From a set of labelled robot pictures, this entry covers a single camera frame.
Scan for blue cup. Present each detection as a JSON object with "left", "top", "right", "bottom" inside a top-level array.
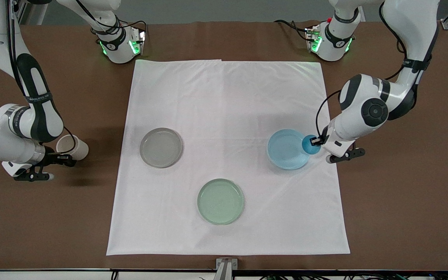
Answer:
[{"left": 302, "top": 134, "right": 322, "bottom": 155}]

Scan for white mug with black handle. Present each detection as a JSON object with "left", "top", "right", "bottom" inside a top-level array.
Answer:
[{"left": 56, "top": 134, "right": 89, "bottom": 167}]

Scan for blue plate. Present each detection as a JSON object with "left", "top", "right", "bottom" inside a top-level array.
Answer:
[{"left": 267, "top": 129, "right": 312, "bottom": 171}]

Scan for gray plate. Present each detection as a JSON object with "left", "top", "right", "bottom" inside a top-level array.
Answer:
[{"left": 139, "top": 127, "right": 184, "bottom": 169}]

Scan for green plate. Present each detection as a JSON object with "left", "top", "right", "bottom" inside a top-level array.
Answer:
[{"left": 197, "top": 178, "right": 245, "bottom": 226}]

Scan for white square cloth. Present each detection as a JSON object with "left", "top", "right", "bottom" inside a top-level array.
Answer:
[{"left": 106, "top": 59, "right": 351, "bottom": 256}]

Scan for silver left base connector box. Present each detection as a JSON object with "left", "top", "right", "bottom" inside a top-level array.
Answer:
[{"left": 305, "top": 24, "right": 322, "bottom": 53}]

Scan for silver base connector box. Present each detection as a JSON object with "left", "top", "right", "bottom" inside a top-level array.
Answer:
[
  {"left": 130, "top": 25, "right": 147, "bottom": 56},
  {"left": 305, "top": 24, "right": 322, "bottom": 53}
]

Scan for silver right base connector box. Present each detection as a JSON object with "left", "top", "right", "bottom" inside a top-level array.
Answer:
[{"left": 130, "top": 25, "right": 147, "bottom": 56}]

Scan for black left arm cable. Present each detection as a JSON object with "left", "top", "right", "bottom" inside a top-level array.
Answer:
[{"left": 316, "top": 0, "right": 415, "bottom": 135}]

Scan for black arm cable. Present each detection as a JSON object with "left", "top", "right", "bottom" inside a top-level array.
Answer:
[
  {"left": 5, "top": 0, "right": 77, "bottom": 156},
  {"left": 316, "top": 0, "right": 415, "bottom": 135}
]

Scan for black left base cable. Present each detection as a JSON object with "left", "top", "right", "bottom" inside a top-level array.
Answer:
[{"left": 274, "top": 19, "right": 310, "bottom": 41}]

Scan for black base cable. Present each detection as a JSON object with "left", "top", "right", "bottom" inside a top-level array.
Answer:
[
  {"left": 76, "top": 0, "right": 147, "bottom": 33},
  {"left": 274, "top": 19, "right": 310, "bottom": 41}
]

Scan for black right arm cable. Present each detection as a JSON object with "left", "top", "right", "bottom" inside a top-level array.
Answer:
[{"left": 5, "top": 0, "right": 77, "bottom": 156}]

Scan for aluminium frame profile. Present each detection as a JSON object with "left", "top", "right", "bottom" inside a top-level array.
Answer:
[{"left": 12, "top": 0, "right": 38, "bottom": 25}]

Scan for black right base cable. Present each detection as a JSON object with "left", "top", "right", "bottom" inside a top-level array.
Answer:
[{"left": 76, "top": 0, "right": 147, "bottom": 33}]

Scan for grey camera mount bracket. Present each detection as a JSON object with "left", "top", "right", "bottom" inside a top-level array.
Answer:
[{"left": 215, "top": 257, "right": 239, "bottom": 280}]

